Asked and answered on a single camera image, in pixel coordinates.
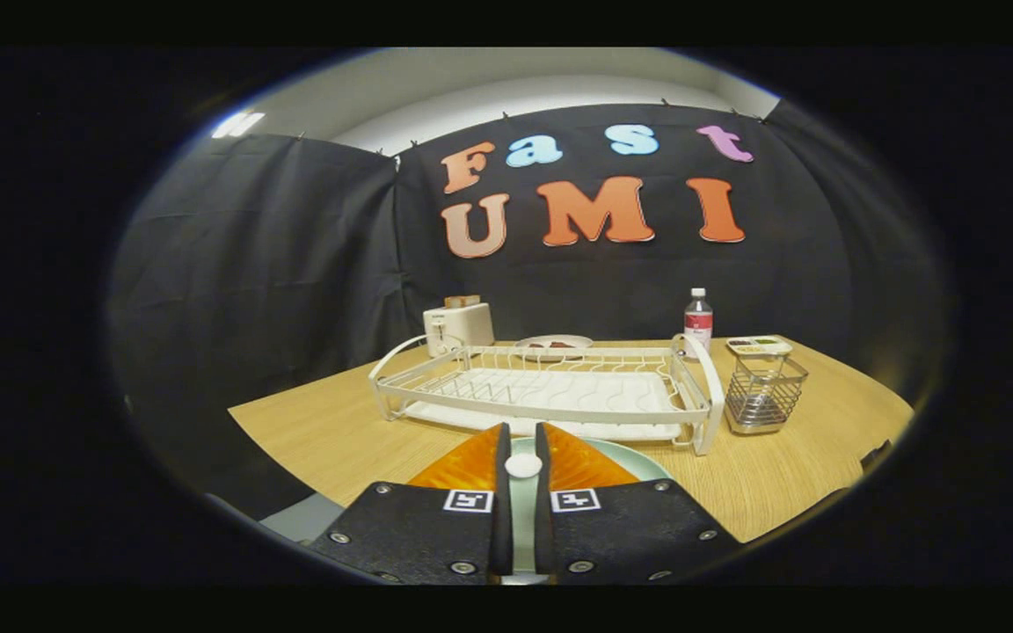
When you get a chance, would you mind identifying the metal wire basket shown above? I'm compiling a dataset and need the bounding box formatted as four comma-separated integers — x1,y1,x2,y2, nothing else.
725,353,809,435

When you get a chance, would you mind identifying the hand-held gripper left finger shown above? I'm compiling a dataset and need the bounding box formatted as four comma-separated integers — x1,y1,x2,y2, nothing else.
307,422,514,586

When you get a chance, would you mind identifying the clear plastic water bottle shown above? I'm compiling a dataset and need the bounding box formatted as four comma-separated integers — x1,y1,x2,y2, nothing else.
684,287,714,353

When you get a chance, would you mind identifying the small white sauce tray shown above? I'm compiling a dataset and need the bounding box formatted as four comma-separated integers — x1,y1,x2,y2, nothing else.
726,337,794,357

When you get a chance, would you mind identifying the white toaster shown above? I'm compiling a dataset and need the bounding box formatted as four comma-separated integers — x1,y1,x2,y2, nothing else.
423,296,496,357

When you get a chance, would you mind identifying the white plate with food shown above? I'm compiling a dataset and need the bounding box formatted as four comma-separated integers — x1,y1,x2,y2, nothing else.
514,334,595,351

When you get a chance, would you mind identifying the white wire dish rack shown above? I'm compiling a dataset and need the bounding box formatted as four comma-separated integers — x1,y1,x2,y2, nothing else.
368,334,725,456

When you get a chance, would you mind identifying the ceiling light strip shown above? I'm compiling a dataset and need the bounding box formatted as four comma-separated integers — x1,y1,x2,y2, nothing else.
212,110,266,140

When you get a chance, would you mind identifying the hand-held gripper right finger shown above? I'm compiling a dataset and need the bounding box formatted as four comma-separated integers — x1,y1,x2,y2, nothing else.
534,422,744,586

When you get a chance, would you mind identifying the white ribbed drip tray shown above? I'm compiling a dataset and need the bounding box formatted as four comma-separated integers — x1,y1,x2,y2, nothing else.
403,367,683,442

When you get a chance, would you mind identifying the black backdrop cloth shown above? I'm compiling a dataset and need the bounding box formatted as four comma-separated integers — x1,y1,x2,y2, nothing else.
106,101,947,493

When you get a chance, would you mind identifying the light green plate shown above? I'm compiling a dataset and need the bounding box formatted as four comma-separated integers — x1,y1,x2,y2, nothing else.
509,436,674,577

